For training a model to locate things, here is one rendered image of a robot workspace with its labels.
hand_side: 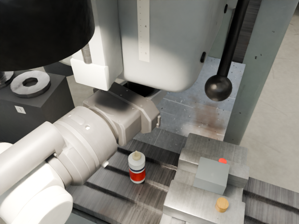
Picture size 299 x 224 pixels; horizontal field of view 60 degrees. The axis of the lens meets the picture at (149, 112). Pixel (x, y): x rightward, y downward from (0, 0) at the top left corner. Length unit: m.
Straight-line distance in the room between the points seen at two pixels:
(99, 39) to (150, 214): 0.49
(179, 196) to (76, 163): 0.27
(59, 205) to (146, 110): 0.17
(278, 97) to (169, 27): 2.29
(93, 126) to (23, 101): 0.34
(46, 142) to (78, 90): 2.11
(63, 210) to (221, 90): 0.22
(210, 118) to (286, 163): 1.28
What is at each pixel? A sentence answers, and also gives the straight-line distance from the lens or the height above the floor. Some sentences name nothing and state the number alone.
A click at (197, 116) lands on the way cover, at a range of 0.83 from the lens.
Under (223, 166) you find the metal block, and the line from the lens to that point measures 0.55.
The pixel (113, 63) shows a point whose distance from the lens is 0.27.
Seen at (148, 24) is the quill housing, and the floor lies 1.40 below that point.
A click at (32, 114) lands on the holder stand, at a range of 0.66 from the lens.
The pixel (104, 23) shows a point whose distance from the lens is 0.24.
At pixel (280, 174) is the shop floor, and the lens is 1.97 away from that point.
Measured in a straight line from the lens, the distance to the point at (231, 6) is 0.44.
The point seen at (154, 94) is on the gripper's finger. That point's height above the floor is 1.24.
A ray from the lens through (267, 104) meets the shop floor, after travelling 2.40.
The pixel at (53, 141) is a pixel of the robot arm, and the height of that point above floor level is 1.29.
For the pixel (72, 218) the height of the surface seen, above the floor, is 0.85.
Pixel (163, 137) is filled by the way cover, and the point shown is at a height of 0.87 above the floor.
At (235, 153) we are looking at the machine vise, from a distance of 0.67.
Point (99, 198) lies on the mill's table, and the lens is 0.67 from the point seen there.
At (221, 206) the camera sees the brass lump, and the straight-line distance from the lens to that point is 0.53.
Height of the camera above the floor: 1.52
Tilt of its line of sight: 46 degrees down
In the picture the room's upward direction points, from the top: straight up
